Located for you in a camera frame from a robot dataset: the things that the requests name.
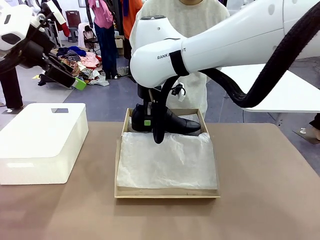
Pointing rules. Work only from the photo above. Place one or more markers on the person in grey sweater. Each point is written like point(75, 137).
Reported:
point(200, 17)

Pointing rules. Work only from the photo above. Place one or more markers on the grey plastic chair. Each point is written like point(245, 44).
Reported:
point(73, 25)

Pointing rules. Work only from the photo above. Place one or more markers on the red hanging garment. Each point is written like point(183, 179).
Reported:
point(65, 28)

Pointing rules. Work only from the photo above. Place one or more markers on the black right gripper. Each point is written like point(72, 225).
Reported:
point(145, 93)

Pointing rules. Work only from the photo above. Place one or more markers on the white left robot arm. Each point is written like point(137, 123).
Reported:
point(15, 22)

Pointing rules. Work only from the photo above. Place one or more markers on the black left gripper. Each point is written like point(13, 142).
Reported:
point(60, 75)

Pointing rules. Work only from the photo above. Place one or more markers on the colourful clothes pile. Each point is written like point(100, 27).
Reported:
point(82, 62)

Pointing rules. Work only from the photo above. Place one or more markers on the grey floor plate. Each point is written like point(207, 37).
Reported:
point(306, 135)

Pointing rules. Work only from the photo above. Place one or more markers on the white plastic storage box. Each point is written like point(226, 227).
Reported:
point(37, 140)

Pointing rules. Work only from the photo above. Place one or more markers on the black stand post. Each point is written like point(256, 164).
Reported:
point(11, 90)

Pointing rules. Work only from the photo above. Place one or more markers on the chair draped with clothes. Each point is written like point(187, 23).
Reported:
point(87, 33)

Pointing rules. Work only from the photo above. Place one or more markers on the white tissue paper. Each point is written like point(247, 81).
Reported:
point(162, 162)

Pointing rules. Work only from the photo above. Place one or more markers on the person in orange shirt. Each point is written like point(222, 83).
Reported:
point(128, 22)

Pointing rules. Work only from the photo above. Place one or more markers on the dark blue trousers on mannequin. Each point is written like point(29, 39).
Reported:
point(106, 50)

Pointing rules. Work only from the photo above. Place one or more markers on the tan cardboard shoe box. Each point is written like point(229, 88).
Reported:
point(165, 193)

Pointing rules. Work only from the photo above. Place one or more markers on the black leather shoe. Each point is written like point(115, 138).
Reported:
point(180, 123)

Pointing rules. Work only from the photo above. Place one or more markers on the white side table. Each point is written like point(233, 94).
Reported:
point(300, 95)

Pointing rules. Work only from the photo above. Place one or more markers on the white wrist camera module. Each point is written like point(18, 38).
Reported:
point(178, 91)

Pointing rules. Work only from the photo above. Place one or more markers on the pink shirt on mannequin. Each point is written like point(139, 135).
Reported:
point(102, 13)

